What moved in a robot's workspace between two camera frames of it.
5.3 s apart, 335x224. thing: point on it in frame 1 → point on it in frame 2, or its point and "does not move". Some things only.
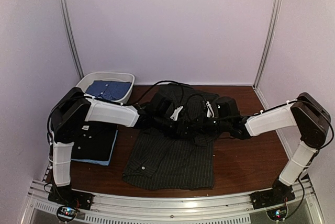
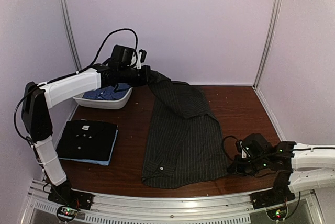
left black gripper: [179, 133] → [145, 80]
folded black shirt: [95, 141] does not move
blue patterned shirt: [110, 90] does not move
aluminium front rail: [218, 209] does not move
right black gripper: [201, 129] → [236, 168]
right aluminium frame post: [273, 29] does not move
